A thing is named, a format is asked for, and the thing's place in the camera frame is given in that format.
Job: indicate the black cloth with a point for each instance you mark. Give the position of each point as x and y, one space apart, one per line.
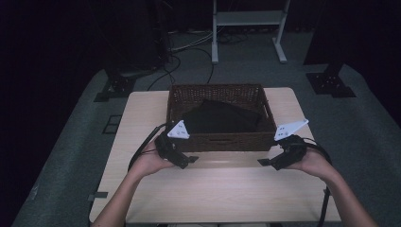
220 118

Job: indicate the black stand with long base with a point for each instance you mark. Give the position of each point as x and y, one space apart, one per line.
116 85

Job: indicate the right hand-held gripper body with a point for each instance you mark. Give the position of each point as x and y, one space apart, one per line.
288 148

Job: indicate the black stand with square base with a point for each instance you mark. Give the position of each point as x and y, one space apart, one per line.
331 80

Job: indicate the person's left hand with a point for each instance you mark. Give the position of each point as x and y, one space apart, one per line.
151 162

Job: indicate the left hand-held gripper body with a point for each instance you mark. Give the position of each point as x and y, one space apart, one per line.
171 148

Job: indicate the brown woven basket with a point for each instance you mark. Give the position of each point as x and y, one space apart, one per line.
220 142

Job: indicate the person's right hand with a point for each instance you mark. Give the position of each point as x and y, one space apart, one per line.
313 162

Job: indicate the white metal stand frame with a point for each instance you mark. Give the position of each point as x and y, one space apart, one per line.
249 19

